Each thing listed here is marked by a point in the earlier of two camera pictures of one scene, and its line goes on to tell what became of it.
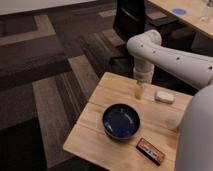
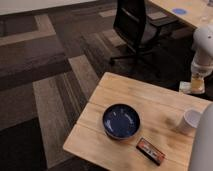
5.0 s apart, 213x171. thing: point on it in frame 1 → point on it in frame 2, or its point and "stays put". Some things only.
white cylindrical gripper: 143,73 → 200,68
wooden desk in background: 196,13 stays put
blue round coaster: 179,11 stays put
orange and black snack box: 150,151 stays put
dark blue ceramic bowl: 121,121 stays put
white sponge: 164,97 → 185,87
